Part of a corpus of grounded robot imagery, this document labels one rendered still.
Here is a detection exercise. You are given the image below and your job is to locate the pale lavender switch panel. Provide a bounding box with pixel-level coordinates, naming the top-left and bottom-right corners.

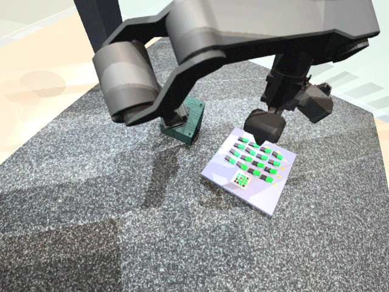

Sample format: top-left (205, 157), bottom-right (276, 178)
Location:
top-left (201, 127), bottom-right (296, 216)

